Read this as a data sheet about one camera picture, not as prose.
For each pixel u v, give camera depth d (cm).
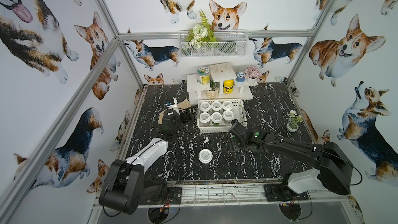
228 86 110
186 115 77
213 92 107
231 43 92
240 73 98
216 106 101
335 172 42
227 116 95
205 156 80
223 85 107
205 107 100
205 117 94
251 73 93
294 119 92
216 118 95
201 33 78
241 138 63
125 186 41
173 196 74
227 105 101
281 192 67
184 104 110
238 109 106
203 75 97
